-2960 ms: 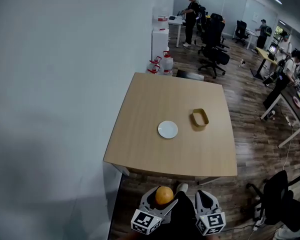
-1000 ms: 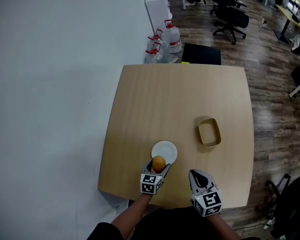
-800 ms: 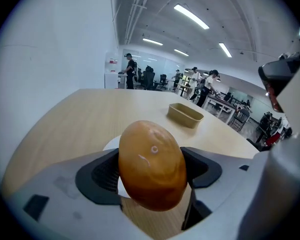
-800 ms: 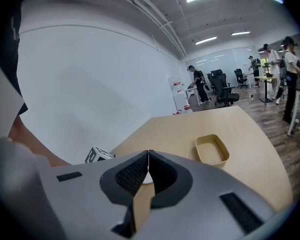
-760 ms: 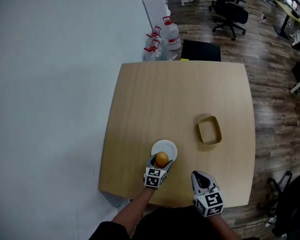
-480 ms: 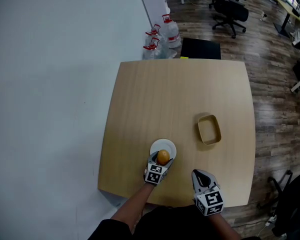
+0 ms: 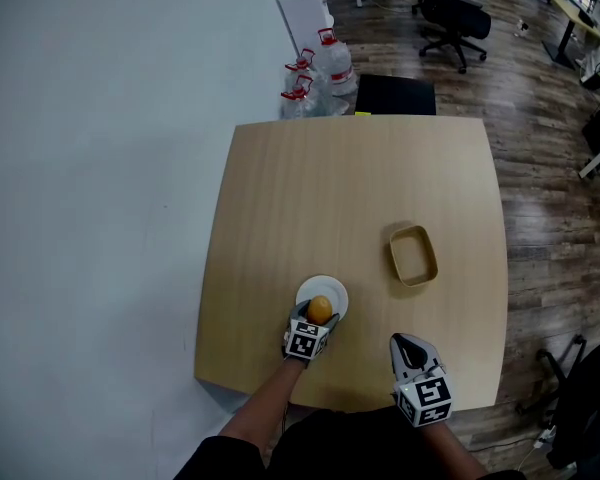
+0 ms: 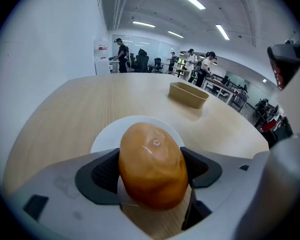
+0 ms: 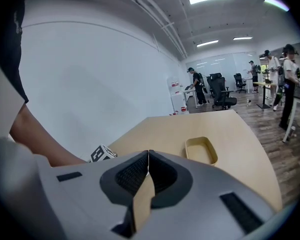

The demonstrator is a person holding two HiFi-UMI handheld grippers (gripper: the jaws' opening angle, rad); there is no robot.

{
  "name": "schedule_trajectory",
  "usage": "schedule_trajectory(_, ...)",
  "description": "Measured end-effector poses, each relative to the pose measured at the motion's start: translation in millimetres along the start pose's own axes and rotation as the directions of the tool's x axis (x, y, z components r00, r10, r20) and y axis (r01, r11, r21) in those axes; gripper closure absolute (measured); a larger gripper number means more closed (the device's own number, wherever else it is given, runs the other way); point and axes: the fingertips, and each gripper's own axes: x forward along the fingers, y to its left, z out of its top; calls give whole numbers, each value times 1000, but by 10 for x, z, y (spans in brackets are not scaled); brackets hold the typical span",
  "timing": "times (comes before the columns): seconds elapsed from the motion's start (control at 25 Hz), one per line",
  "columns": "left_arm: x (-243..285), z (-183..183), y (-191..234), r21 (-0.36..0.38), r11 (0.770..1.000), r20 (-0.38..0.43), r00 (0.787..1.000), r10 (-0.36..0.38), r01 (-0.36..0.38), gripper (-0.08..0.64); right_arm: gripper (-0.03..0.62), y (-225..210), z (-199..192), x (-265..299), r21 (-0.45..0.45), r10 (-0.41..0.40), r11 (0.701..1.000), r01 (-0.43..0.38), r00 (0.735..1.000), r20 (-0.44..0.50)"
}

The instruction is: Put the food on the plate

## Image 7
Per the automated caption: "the light wooden table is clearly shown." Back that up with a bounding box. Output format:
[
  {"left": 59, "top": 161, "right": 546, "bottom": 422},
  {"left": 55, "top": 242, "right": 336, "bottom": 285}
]
[{"left": 194, "top": 114, "right": 510, "bottom": 412}]

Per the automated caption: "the yellow desk black leg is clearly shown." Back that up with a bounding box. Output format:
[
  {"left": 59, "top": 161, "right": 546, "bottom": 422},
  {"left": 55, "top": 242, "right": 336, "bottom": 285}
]
[{"left": 541, "top": 0, "right": 600, "bottom": 72}]

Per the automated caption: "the person's right forearm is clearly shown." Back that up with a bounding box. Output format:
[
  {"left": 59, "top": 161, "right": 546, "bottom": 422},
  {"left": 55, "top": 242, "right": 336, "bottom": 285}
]
[{"left": 419, "top": 419, "right": 487, "bottom": 480}]

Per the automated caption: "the person's black clothing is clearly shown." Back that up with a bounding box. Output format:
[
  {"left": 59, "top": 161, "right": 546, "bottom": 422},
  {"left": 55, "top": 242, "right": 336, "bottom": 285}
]
[{"left": 172, "top": 406, "right": 527, "bottom": 480}]

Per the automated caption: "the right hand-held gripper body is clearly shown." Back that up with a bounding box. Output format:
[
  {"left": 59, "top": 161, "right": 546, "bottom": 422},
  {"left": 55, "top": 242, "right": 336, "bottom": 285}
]
[{"left": 391, "top": 364, "right": 455, "bottom": 429}]

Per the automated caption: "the clear water jug red cap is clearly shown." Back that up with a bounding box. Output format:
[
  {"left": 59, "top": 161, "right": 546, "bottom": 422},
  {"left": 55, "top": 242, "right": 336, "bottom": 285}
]
[
  {"left": 280, "top": 73, "right": 332, "bottom": 120},
  {"left": 284, "top": 47, "right": 318, "bottom": 77},
  {"left": 315, "top": 27, "right": 358, "bottom": 97}
]

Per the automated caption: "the orange fruit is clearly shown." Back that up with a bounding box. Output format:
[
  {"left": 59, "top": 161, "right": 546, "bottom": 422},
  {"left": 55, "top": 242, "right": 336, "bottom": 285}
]
[{"left": 307, "top": 294, "right": 334, "bottom": 326}]

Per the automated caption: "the black office chair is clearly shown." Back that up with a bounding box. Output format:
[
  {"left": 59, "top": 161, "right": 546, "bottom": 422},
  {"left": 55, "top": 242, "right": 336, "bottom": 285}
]
[
  {"left": 515, "top": 334, "right": 600, "bottom": 471},
  {"left": 411, "top": 0, "right": 493, "bottom": 75}
]

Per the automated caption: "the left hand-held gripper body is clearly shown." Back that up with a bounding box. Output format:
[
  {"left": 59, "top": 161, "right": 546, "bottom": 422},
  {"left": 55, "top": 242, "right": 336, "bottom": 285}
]
[{"left": 282, "top": 316, "right": 332, "bottom": 370}]

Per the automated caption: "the person's left forearm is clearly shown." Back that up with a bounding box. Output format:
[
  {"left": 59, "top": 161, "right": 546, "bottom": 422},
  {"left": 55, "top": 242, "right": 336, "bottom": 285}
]
[{"left": 218, "top": 357, "right": 304, "bottom": 450}]

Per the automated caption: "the white round plate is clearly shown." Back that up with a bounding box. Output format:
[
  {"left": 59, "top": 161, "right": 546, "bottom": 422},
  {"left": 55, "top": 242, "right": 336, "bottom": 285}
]
[{"left": 295, "top": 274, "right": 350, "bottom": 322}]

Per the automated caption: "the white cabinet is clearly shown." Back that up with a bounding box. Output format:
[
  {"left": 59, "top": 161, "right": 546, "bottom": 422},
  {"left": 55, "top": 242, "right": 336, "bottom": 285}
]
[{"left": 274, "top": 0, "right": 332, "bottom": 58}]

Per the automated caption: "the tan rectangular box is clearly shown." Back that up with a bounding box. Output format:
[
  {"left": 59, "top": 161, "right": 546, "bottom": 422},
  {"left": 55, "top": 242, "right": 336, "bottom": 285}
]
[{"left": 388, "top": 224, "right": 440, "bottom": 289}]

